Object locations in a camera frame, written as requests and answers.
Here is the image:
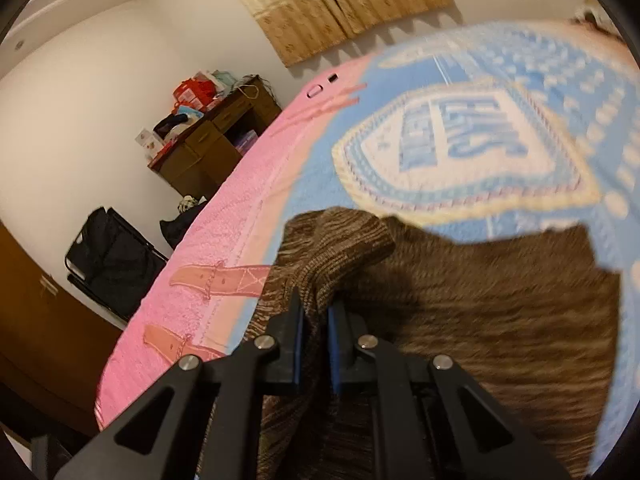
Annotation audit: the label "brown knit sweater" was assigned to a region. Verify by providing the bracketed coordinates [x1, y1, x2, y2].
[192, 207, 621, 480]

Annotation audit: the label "dark wooden desk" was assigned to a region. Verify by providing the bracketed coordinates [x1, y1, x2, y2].
[147, 76, 283, 198]

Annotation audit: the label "dark cloth pile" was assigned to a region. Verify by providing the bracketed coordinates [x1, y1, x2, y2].
[154, 112, 193, 138]

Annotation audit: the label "pink and blue printed blanket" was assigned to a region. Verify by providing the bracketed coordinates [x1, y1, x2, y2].
[95, 20, 640, 476]

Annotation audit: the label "red gift box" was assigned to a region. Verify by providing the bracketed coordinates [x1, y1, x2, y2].
[172, 77, 213, 111]

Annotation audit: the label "white card box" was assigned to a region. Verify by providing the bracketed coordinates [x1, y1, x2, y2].
[136, 129, 163, 161]

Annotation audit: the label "black suitcase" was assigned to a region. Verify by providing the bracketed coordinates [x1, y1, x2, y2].
[65, 206, 168, 321]

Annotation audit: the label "stack of boxes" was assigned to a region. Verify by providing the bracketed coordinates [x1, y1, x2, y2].
[232, 130, 261, 153]

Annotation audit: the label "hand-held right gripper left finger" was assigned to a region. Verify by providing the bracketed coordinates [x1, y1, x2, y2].
[52, 287, 306, 480]

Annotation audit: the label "black bag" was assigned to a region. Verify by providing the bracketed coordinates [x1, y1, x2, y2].
[160, 202, 211, 251]

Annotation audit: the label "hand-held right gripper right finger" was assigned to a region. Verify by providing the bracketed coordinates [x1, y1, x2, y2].
[327, 302, 573, 480]

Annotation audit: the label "brown wooden wardrobe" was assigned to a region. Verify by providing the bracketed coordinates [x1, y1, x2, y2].
[0, 220, 126, 436]

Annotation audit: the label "white paper bags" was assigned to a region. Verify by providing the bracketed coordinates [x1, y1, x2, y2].
[210, 70, 236, 96]

